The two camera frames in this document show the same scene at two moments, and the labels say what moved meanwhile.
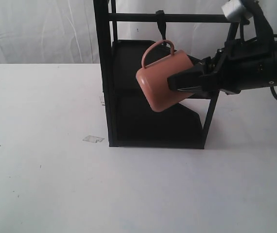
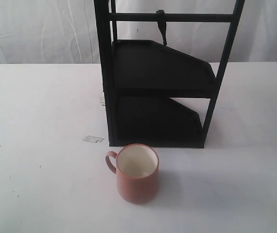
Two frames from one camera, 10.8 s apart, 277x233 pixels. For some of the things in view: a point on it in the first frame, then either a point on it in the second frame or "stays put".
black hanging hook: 161,22 stays put
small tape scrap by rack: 101,100 stays put
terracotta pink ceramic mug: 153,79 → 137,172
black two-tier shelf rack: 132,122 stays put
